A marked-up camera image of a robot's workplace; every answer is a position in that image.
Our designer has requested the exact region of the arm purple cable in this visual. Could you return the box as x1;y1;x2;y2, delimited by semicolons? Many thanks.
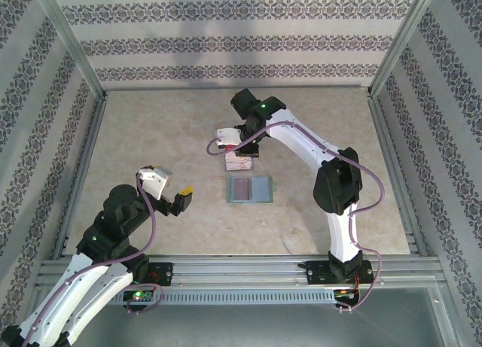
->
206;121;386;315
20;173;165;347

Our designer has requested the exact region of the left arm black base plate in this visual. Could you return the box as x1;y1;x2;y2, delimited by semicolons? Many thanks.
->
130;262;174;288

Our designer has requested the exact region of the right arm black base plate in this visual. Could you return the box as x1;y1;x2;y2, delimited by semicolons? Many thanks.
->
307;259;374;287

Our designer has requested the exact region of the green leather card holder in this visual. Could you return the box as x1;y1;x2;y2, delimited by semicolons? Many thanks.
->
226;174;280;205

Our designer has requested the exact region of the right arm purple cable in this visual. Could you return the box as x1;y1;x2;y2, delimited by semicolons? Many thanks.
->
206;121;386;315

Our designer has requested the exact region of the right aluminium side rail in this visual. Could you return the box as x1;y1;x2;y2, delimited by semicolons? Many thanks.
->
367;93;430;257

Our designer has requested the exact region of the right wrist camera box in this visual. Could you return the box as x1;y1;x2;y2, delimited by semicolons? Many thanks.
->
214;126;242;148

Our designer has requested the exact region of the aluminium mounting rail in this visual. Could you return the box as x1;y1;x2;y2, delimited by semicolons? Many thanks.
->
35;254;441;290

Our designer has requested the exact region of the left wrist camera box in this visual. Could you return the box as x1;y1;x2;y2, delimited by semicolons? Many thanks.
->
135;165;173;201

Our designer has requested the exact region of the right aluminium frame post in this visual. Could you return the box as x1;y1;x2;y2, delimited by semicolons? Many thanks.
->
367;0;441;98

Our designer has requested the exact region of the left aluminium side rail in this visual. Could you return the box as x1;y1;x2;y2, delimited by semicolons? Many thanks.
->
50;94;108;260

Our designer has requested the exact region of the aluminium frame post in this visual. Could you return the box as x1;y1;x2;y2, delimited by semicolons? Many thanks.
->
367;0;441;98
29;0;108;102

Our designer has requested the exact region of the slotted metal cable duct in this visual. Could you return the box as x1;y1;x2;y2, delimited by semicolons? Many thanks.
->
112;289;338;306

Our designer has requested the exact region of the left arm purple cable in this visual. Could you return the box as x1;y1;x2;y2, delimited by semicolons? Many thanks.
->
20;173;165;347

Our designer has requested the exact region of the left controller board green light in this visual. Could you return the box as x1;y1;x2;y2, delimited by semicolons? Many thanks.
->
123;289;154;303

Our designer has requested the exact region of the left aluminium frame post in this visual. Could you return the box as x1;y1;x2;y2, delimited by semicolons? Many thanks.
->
29;0;108;102

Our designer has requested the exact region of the aluminium side rail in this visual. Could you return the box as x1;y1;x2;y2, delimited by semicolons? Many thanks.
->
50;94;108;260
367;93;430;257

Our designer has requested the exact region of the grey metal shelf panel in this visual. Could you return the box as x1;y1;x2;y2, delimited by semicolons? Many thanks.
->
22;282;464;347

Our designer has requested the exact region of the aluminium back rail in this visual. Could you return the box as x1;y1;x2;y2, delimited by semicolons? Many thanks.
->
103;84;372;94

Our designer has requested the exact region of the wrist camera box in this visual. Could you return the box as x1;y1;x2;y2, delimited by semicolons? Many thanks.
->
135;165;173;201
214;126;242;148

